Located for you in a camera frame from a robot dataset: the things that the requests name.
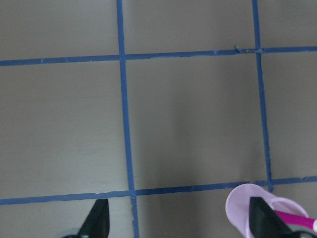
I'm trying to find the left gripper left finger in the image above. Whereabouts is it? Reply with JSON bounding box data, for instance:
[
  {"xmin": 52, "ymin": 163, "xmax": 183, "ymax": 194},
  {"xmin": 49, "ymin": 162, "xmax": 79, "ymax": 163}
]
[{"xmin": 76, "ymin": 199, "xmax": 110, "ymax": 238}]

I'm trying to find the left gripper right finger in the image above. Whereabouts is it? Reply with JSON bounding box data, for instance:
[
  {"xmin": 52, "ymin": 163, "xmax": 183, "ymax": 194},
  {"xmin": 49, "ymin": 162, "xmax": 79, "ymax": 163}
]
[{"xmin": 249, "ymin": 197, "xmax": 296, "ymax": 238}]

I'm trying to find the pink marker pen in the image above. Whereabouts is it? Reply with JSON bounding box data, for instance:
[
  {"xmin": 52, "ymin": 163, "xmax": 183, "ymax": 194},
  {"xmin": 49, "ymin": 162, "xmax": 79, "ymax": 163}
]
[{"xmin": 275, "ymin": 210, "xmax": 317, "ymax": 233}]

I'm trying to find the pink mesh cup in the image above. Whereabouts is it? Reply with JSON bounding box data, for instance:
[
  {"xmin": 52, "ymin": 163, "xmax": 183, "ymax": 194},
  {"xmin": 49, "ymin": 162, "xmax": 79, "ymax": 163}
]
[{"xmin": 225, "ymin": 183, "xmax": 309, "ymax": 238}]

